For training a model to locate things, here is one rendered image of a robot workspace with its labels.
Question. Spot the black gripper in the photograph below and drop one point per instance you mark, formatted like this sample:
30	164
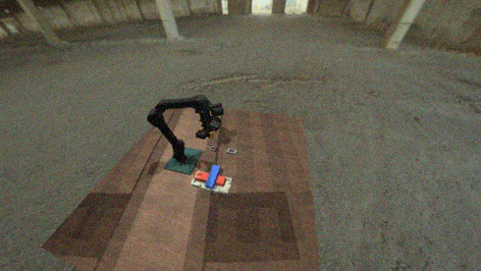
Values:
204	133

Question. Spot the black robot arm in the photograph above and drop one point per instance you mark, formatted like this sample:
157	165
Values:
200	104

